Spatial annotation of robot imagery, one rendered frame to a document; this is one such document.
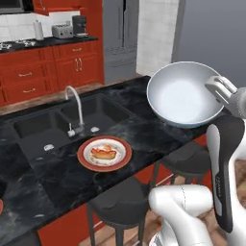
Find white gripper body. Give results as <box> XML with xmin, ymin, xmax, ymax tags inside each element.
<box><xmin>204</xmin><ymin>75</ymin><xmax>238</xmax><ymax>106</ymax></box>

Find large white bowl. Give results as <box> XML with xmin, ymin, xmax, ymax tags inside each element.
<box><xmin>146</xmin><ymin>61</ymin><xmax>226</xmax><ymax>130</ymax></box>

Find red rimmed plate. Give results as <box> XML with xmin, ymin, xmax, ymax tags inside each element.
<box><xmin>76</xmin><ymin>135</ymin><xmax>134</xmax><ymax>173</ymax></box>

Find cooked food piece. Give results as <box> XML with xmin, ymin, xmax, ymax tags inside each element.
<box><xmin>89</xmin><ymin>144</ymin><xmax>117</xmax><ymax>160</ymax></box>

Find black round stool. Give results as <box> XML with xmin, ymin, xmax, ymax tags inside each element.
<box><xmin>86</xmin><ymin>175</ymin><xmax>152</xmax><ymax>246</ymax></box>
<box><xmin>151</xmin><ymin>139</ymin><xmax>213</xmax><ymax>188</ymax></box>

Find grey fridge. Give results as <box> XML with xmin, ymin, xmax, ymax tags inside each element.
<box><xmin>102</xmin><ymin>0</ymin><xmax>140</xmax><ymax>85</ymax></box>

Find black double sink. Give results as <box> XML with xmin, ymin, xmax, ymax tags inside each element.
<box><xmin>5</xmin><ymin>92</ymin><xmax>136</xmax><ymax>161</ymax></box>

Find white sink tap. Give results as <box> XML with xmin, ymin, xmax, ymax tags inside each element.
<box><xmin>64</xmin><ymin>85</ymin><xmax>86</xmax><ymax>138</ymax></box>

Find black coffee machine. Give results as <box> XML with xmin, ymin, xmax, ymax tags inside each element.
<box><xmin>71</xmin><ymin>14</ymin><xmax>89</xmax><ymax>38</ymax></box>

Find silver toaster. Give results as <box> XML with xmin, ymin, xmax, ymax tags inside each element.
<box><xmin>51</xmin><ymin>21</ymin><xmax>75</xmax><ymax>40</ymax></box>

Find red base cupboards run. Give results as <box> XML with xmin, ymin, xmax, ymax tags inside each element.
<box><xmin>0</xmin><ymin>38</ymin><xmax>106</xmax><ymax>108</ymax></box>

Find white paper towel roll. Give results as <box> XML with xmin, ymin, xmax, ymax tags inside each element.
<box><xmin>33</xmin><ymin>19</ymin><xmax>45</xmax><ymax>41</ymax></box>

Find black hob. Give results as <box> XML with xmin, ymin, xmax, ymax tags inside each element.
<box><xmin>0</xmin><ymin>38</ymin><xmax>37</xmax><ymax>53</ymax></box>

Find dark microwave oven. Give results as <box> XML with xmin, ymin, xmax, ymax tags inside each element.
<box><xmin>0</xmin><ymin>0</ymin><xmax>34</xmax><ymax>15</ymax></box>

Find red wall cupboards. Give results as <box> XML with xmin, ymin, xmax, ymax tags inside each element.
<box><xmin>32</xmin><ymin>0</ymin><xmax>104</xmax><ymax>17</ymax></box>

